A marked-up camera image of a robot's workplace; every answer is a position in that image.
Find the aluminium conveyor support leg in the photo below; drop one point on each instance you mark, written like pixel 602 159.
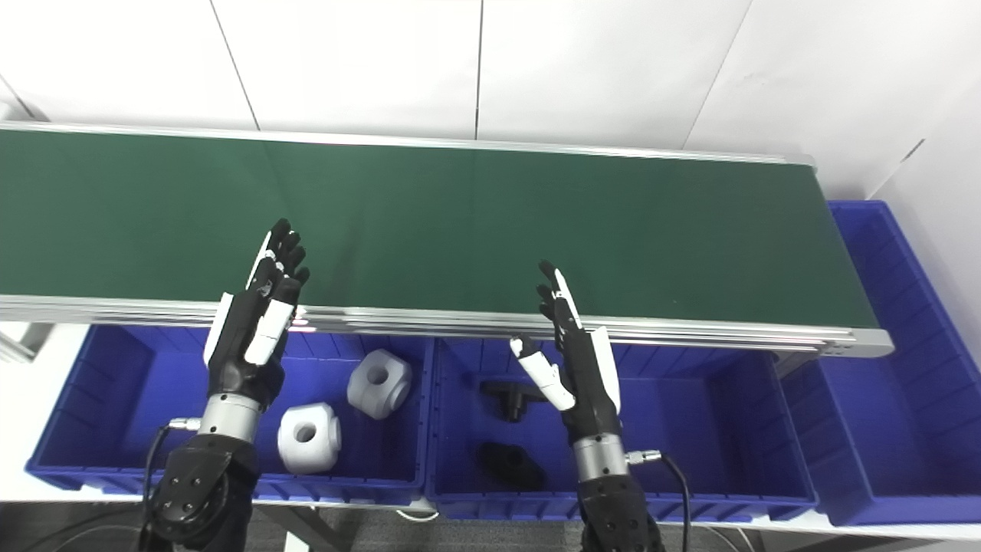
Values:
pixel 23 341

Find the white round plastic part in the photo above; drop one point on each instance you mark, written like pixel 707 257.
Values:
pixel 379 387
pixel 310 441

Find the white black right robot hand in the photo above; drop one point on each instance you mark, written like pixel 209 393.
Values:
pixel 586 383

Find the black rounded part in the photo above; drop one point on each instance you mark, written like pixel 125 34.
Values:
pixel 510 464

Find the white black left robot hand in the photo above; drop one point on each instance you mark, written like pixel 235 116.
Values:
pixel 241 345

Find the blue plastic bin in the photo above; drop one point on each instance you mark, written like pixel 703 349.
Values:
pixel 705 437
pixel 115 406
pixel 881 429

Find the black T-shaped part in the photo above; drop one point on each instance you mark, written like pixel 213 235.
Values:
pixel 510 395

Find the green conveyor belt aluminium frame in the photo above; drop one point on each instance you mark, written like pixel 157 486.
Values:
pixel 475 230

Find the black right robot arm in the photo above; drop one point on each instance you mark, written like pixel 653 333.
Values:
pixel 613 506

